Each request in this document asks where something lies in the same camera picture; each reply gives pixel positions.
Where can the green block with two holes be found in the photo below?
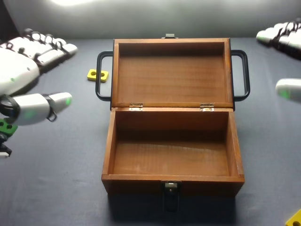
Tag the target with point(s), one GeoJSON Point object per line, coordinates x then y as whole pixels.
{"type": "Point", "coordinates": [8, 129]}

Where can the yellow block with two holes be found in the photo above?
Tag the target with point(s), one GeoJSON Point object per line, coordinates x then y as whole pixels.
{"type": "Point", "coordinates": [97, 77]}
{"type": "Point", "coordinates": [295, 220]}

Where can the grey table cloth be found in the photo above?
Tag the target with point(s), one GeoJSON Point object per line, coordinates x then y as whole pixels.
{"type": "Point", "coordinates": [58, 176]}

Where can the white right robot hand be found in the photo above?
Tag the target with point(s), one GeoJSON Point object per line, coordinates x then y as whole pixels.
{"type": "Point", "coordinates": [288, 89]}

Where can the wooden box base with latch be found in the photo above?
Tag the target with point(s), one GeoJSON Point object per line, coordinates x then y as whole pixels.
{"type": "Point", "coordinates": [171, 157]}

